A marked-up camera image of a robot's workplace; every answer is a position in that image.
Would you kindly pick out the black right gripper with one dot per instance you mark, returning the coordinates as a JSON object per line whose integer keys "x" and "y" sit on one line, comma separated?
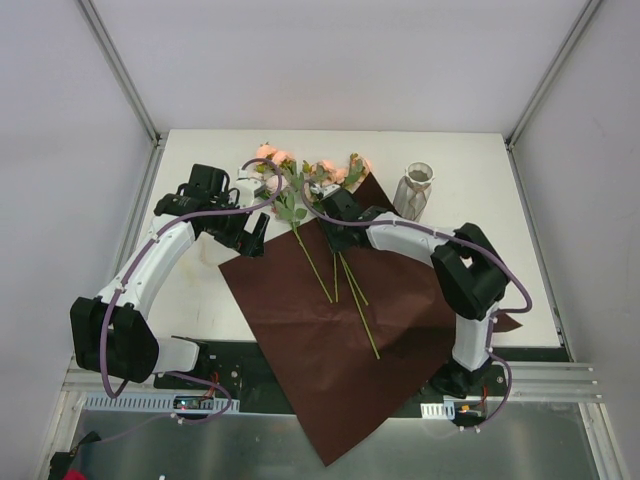
{"x": 331, "y": 228}

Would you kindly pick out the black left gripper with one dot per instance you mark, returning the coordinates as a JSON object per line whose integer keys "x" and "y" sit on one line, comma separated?
{"x": 239, "y": 235}

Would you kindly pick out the large peach rose stem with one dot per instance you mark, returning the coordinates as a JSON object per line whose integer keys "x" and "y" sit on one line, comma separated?
{"x": 322, "y": 172}

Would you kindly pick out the small pink bud stem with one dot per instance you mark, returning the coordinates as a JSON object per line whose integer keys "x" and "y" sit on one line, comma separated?
{"x": 359, "y": 168}

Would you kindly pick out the cream printed ribbon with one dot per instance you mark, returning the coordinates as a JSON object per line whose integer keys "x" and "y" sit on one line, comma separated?
{"x": 211, "y": 253}

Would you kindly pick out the beige faceted vase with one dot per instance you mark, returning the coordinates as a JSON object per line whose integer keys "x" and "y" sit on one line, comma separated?
{"x": 413, "y": 191}

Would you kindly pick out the red wrapping paper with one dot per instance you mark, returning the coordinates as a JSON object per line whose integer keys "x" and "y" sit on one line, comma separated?
{"x": 319, "y": 352}

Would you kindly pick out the pale pink flower stem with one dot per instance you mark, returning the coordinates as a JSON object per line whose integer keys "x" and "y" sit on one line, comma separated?
{"x": 287, "y": 206}

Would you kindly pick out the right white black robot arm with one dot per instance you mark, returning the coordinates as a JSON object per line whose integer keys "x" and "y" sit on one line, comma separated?
{"x": 463, "y": 261}

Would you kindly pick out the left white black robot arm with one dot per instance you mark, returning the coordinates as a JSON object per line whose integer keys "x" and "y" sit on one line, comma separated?
{"x": 111, "y": 333}

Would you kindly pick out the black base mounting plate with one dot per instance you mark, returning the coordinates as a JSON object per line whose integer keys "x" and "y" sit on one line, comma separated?
{"x": 241, "y": 368}

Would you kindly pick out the shiny metal floor sheet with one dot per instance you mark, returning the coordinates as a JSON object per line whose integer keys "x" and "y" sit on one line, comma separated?
{"x": 525, "y": 441}

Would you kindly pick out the red black object corner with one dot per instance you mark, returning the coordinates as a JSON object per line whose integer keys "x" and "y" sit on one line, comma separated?
{"x": 60, "y": 465}

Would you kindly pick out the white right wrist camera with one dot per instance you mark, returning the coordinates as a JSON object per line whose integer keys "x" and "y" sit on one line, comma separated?
{"x": 319, "y": 192}

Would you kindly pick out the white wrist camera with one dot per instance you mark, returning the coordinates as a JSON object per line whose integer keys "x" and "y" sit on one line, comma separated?
{"x": 319, "y": 192}
{"x": 249, "y": 184}

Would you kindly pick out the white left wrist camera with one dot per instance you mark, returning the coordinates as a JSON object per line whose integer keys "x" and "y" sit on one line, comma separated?
{"x": 249, "y": 184}

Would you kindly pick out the left white cable duct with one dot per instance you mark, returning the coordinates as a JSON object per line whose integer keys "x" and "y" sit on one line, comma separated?
{"x": 160, "y": 403}

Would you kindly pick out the white cable duct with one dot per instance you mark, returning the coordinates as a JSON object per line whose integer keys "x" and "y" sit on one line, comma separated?
{"x": 438, "y": 411}
{"x": 160, "y": 403}

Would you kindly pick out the right aluminium frame post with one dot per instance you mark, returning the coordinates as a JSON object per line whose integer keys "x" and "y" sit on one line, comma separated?
{"x": 569, "y": 43}

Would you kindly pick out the aluminium frame post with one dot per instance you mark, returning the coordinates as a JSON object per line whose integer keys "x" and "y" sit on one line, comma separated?
{"x": 111, "y": 55}
{"x": 569, "y": 43}

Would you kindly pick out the left aluminium frame post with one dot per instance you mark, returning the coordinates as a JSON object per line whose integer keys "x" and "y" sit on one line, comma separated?
{"x": 111, "y": 55}

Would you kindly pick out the right white cable duct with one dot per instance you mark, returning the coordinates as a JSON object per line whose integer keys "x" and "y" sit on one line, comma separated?
{"x": 438, "y": 411}

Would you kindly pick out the aluminium front rail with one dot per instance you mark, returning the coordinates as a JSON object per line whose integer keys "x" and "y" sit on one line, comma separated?
{"x": 531, "y": 381}

